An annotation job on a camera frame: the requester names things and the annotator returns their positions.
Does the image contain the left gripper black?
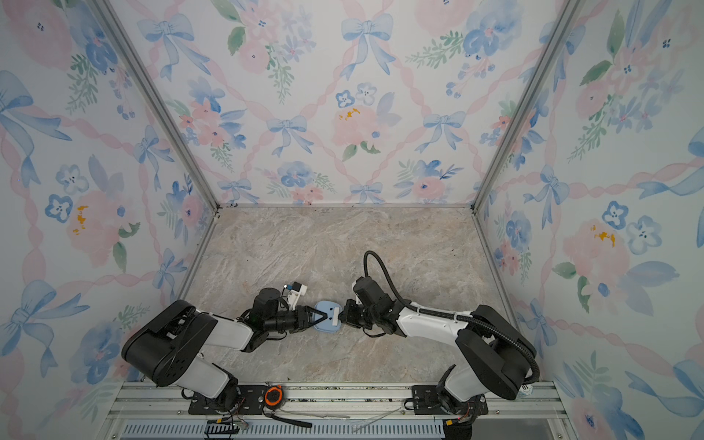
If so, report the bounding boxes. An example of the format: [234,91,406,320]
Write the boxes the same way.
[266,305,327,335]

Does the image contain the light blue alarm clock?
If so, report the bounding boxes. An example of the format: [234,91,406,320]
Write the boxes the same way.
[315,301,343,334]

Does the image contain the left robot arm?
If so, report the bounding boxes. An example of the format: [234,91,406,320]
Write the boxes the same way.
[121,282,328,414]

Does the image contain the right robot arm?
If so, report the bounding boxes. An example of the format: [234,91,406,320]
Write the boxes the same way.
[339,276,540,415]

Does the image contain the orange black tape measure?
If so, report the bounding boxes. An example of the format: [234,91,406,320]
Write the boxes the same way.
[264,385,285,410]

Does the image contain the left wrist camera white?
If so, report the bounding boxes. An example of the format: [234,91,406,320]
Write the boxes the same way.
[282,282,308,310]

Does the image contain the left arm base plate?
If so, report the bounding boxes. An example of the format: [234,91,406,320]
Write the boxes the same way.
[185,384,270,415]

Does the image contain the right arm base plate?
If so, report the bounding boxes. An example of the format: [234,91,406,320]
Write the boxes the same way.
[411,385,489,419]

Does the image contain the aluminium front rail frame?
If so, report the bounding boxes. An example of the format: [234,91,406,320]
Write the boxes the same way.
[98,382,577,439]

